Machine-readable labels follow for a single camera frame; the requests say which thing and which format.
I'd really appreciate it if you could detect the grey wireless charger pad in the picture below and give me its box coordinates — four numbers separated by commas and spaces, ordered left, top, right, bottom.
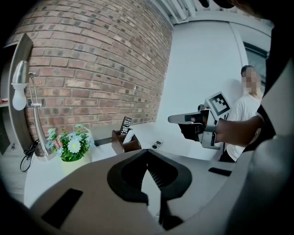
94, 137, 113, 147

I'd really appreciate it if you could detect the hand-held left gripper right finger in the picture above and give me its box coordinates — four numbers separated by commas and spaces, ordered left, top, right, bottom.
148, 149, 235, 230

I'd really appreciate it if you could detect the black remote control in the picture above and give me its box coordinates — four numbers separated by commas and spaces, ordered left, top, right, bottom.
119, 116, 133, 136

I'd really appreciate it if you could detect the white ceiling pipe run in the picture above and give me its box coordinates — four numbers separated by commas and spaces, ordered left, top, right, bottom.
158, 0, 198, 23

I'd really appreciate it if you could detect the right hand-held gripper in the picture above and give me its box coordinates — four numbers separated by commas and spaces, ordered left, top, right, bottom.
167, 91, 232, 149

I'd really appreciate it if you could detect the dark brown organizer box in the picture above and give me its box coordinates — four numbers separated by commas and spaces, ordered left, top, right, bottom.
112, 129, 142, 154

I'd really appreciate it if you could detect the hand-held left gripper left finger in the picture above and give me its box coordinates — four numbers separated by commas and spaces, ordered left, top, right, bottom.
29, 149, 161, 235

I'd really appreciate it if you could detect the black lamp cable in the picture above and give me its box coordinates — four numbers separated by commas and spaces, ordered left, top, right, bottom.
20, 139, 40, 173

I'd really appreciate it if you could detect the silver desk lamp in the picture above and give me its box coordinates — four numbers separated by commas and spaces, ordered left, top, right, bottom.
11, 60, 57, 162

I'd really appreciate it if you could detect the slim white remote control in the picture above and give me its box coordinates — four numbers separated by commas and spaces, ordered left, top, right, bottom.
123, 129, 135, 144

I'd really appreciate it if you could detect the potted flower plant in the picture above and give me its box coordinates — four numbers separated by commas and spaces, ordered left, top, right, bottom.
45, 123, 95, 177

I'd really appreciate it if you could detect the grey shelf hutch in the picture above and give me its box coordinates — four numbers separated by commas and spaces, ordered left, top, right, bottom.
0, 32, 34, 157

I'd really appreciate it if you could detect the person's right forearm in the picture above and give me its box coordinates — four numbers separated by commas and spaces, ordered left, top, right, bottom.
215, 113, 265, 147

